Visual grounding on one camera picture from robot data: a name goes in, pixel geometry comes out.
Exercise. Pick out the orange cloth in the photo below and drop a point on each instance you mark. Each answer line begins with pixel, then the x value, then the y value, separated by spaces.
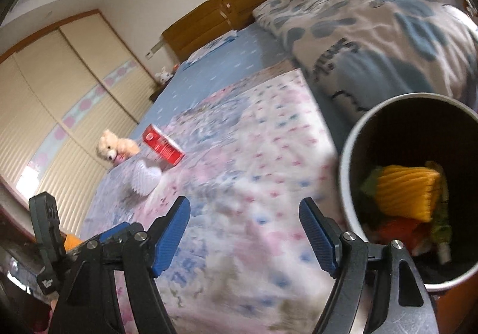
pixel 73 241

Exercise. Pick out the wooden headboard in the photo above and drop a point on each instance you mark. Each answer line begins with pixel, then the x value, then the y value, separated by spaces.
pixel 224 9

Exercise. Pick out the white bunny toy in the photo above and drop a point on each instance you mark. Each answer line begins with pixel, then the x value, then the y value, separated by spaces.
pixel 163 74

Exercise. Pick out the wooden dresser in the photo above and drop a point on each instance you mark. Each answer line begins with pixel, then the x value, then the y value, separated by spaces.
pixel 471 7

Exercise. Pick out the blue bed sheet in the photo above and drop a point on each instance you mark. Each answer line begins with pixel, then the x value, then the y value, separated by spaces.
pixel 231 65

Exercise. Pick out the beige teddy bear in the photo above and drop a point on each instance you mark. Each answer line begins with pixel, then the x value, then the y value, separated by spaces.
pixel 112 145

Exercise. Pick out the gold green wrapper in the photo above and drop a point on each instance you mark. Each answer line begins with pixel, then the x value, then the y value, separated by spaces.
pixel 442 211

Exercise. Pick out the small silver can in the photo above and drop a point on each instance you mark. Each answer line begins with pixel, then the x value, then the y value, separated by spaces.
pixel 444 252

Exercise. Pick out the pink floral blanket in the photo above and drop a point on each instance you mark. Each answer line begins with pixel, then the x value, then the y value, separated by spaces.
pixel 254 170

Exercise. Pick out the white crumpled plastic cup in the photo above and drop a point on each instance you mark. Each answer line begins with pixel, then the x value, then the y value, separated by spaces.
pixel 145 177

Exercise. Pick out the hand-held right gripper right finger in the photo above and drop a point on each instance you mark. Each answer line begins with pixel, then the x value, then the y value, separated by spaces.
pixel 317 240

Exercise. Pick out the dark nightstand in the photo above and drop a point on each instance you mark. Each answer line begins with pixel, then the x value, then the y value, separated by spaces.
pixel 157 91

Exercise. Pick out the cream sliding wardrobe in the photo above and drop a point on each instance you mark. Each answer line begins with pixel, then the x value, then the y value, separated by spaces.
pixel 56 95

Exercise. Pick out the red box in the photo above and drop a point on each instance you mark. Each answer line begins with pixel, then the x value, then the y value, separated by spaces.
pixel 164 145

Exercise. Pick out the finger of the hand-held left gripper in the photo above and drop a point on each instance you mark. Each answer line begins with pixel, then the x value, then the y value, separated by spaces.
pixel 114 231

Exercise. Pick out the round bin with black liner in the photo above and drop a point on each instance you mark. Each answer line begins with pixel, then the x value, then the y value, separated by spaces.
pixel 351 170

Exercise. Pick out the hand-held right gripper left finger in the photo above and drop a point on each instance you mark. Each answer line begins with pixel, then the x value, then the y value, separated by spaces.
pixel 170 240

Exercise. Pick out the yellow ribbed sponge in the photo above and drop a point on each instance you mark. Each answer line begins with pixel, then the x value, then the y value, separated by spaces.
pixel 407 192

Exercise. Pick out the folded blue grey quilt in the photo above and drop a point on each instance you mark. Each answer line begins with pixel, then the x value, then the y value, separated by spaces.
pixel 373 31

